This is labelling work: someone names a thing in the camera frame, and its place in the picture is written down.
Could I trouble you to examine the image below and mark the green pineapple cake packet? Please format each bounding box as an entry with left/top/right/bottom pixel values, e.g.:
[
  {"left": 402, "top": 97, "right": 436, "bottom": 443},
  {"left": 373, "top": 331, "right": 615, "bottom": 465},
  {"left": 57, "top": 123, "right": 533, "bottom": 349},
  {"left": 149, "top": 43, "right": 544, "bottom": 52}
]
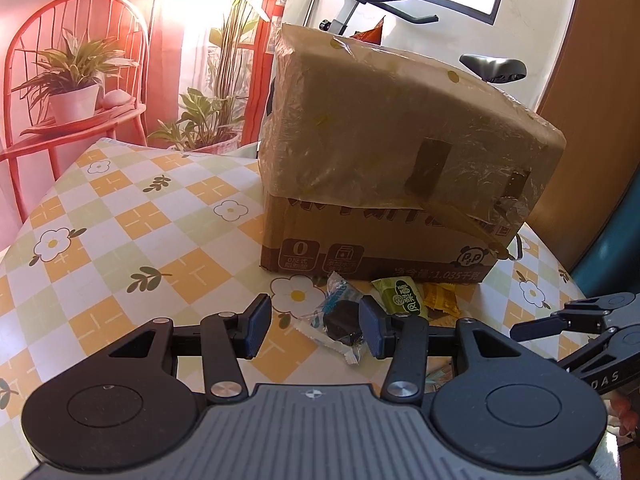
[{"left": 372, "top": 276, "right": 428, "bottom": 320}]

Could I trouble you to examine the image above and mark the black cookie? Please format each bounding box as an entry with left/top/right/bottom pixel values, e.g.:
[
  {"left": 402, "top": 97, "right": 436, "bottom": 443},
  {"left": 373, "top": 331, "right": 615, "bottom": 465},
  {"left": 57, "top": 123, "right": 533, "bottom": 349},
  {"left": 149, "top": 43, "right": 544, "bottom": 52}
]
[{"left": 295, "top": 272, "right": 364, "bottom": 365}]

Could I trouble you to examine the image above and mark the red spicy snack packet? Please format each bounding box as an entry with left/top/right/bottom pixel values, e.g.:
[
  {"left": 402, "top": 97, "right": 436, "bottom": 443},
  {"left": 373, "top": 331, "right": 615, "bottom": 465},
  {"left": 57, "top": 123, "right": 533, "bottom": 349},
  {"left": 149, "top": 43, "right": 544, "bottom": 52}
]
[{"left": 352, "top": 18, "right": 384, "bottom": 46}]

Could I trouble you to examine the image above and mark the person's right hand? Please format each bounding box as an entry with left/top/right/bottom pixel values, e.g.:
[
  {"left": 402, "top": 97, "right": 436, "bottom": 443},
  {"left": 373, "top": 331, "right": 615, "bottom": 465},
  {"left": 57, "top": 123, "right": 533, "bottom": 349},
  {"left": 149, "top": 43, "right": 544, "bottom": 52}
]
[{"left": 602, "top": 391, "right": 639, "bottom": 446}]

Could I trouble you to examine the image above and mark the small yellow candy packet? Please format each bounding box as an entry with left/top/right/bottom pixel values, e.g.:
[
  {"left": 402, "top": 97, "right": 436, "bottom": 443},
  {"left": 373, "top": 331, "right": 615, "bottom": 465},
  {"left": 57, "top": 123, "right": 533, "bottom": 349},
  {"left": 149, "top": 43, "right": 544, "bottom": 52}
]
[{"left": 422, "top": 283, "right": 462, "bottom": 318}]

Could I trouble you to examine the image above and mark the checkered floral tablecloth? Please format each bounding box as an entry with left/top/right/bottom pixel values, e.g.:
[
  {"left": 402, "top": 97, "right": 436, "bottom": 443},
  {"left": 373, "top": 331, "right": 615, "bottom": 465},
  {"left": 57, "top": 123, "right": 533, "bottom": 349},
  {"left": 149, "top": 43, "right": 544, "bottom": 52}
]
[{"left": 0, "top": 136, "right": 601, "bottom": 480}]

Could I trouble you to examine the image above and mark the cardboard box with plastic liner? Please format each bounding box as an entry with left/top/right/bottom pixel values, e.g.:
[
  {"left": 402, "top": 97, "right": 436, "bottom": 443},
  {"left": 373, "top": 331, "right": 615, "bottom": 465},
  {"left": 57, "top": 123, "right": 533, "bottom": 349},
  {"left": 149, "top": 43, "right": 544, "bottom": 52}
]
[{"left": 258, "top": 25, "right": 566, "bottom": 284}]

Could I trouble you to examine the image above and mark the wooden headboard panel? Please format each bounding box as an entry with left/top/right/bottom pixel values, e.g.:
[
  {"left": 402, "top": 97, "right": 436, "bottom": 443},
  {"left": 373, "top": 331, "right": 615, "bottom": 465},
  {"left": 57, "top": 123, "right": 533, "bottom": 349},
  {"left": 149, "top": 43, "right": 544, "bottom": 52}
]
[{"left": 528, "top": 0, "right": 639, "bottom": 271}]

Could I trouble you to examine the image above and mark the printed room backdrop cloth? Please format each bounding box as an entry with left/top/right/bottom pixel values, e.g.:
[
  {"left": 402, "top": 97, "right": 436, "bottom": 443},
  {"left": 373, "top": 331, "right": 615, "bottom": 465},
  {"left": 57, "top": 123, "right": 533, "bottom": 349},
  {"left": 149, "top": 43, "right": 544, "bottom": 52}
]
[{"left": 1, "top": 0, "right": 285, "bottom": 245}]

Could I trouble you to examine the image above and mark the black exercise bike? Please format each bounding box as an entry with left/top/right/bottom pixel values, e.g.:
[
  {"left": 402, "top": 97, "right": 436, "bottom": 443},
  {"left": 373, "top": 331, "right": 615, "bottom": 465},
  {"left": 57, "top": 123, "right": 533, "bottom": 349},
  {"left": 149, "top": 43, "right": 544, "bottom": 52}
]
[{"left": 297, "top": 0, "right": 528, "bottom": 86}]

